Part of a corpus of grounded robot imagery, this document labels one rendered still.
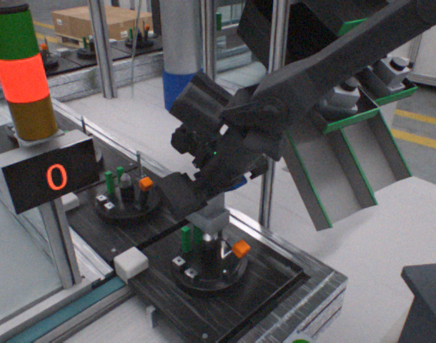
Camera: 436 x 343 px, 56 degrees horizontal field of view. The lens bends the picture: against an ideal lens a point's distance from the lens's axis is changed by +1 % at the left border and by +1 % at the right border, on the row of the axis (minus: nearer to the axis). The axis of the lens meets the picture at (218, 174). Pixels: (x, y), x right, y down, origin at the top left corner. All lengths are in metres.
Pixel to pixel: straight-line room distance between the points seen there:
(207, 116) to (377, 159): 0.57
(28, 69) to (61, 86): 1.25
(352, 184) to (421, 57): 3.81
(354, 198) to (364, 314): 0.22
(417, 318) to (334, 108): 0.35
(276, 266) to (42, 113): 0.46
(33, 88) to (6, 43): 0.05
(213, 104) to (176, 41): 1.01
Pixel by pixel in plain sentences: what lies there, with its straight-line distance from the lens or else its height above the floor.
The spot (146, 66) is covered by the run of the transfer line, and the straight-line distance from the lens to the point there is 1.97.
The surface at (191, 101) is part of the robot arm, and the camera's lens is 0.50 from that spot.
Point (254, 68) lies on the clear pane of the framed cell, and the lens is 1.70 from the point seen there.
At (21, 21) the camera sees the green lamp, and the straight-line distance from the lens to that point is 0.53.
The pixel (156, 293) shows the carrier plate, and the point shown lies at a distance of 0.71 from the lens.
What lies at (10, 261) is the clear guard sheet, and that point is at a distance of 0.70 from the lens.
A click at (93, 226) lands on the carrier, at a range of 0.87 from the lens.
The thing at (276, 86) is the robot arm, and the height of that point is 1.34.
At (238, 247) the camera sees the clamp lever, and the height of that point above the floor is 1.07.
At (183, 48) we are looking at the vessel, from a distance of 1.51.
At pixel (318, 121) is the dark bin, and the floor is 1.21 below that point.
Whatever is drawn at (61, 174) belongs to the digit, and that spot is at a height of 1.20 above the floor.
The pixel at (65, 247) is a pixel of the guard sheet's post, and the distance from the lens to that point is 0.73.
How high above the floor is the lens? 1.50
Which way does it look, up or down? 32 degrees down
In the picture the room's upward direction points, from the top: straight up
